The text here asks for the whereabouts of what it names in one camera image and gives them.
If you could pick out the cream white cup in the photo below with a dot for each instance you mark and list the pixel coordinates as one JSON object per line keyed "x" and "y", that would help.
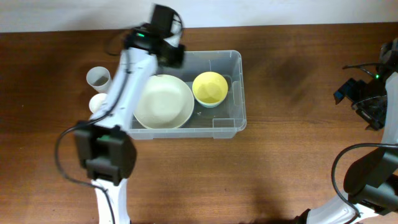
{"x": 96, "y": 101}

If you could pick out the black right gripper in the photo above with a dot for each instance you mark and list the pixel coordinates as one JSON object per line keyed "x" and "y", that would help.
{"x": 375, "y": 118}

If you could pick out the small yellow bowl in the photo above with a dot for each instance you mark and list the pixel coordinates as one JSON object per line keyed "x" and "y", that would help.
{"x": 210, "y": 84}

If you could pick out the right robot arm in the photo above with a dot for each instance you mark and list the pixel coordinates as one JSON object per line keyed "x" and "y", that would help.
{"x": 370, "y": 184}

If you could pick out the small mint green bowl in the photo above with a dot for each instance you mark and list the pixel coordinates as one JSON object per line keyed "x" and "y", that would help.
{"x": 209, "y": 105}

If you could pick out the translucent grey cup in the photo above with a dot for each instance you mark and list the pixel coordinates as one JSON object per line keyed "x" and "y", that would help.
{"x": 100, "y": 79}

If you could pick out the clear plastic storage bin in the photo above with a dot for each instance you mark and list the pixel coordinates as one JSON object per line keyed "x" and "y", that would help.
{"x": 220, "y": 122}

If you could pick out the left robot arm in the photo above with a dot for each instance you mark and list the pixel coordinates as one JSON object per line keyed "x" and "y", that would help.
{"x": 104, "y": 147}

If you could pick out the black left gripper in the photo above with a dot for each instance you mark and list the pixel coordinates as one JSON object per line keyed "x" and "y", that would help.
{"x": 178, "y": 60}

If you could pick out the small white bowl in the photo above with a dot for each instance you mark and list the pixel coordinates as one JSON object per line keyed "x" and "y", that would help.
{"x": 210, "y": 102}

